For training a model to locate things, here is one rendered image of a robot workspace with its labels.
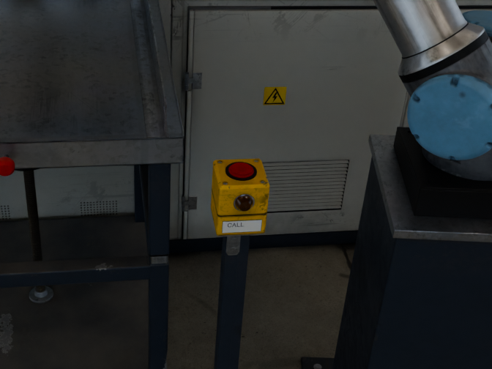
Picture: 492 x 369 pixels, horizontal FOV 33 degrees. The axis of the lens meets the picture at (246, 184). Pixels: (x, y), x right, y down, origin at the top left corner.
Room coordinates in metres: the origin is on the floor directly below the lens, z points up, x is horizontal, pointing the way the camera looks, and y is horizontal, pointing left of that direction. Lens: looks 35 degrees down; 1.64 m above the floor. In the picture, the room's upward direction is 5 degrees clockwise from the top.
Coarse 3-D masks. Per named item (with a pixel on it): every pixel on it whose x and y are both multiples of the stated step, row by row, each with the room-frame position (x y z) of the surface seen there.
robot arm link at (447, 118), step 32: (384, 0) 1.21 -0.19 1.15; (416, 0) 1.19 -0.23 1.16; (448, 0) 1.21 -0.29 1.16; (416, 32) 1.18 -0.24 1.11; (448, 32) 1.17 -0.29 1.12; (480, 32) 1.18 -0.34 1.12; (416, 64) 1.16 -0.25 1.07; (448, 64) 1.14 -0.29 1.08; (480, 64) 1.14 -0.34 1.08; (416, 96) 1.13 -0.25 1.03; (448, 96) 1.11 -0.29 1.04; (480, 96) 1.09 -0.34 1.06; (416, 128) 1.12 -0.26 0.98; (448, 128) 1.10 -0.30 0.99; (480, 128) 1.09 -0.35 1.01
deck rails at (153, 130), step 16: (144, 0) 1.79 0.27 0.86; (144, 16) 1.73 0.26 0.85; (144, 32) 1.65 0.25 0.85; (144, 48) 1.57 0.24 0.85; (144, 64) 1.50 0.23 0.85; (144, 80) 1.43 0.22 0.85; (160, 80) 1.33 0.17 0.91; (144, 96) 1.37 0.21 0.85; (160, 96) 1.33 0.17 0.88; (144, 112) 1.31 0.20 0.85; (160, 112) 1.32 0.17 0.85; (160, 128) 1.26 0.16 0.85
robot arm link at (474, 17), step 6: (468, 12) 1.37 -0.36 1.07; (474, 12) 1.38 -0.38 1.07; (480, 12) 1.38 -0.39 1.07; (486, 12) 1.39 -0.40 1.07; (468, 18) 1.33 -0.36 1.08; (474, 18) 1.33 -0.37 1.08; (480, 18) 1.34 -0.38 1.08; (486, 18) 1.34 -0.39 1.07; (480, 24) 1.30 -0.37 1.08; (486, 24) 1.30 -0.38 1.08; (486, 30) 1.29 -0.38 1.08
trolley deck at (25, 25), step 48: (0, 0) 1.76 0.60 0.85; (48, 0) 1.79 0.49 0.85; (96, 0) 1.81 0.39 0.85; (0, 48) 1.53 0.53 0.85; (48, 48) 1.54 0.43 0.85; (96, 48) 1.56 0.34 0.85; (0, 96) 1.33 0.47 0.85; (48, 96) 1.35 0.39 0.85; (96, 96) 1.36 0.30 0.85; (0, 144) 1.18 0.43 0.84; (48, 144) 1.19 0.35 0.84; (96, 144) 1.21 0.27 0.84; (144, 144) 1.23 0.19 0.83
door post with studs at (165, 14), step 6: (162, 0) 1.91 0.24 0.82; (168, 0) 1.92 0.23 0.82; (162, 6) 1.91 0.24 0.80; (168, 6) 1.92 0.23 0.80; (162, 12) 1.91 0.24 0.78; (168, 12) 1.92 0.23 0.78; (162, 18) 1.91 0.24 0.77; (168, 18) 1.92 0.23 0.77; (168, 24) 1.92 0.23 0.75; (168, 30) 1.92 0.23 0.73; (168, 36) 1.92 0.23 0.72; (168, 42) 1.92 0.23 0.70; (168, 48) 1.92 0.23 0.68
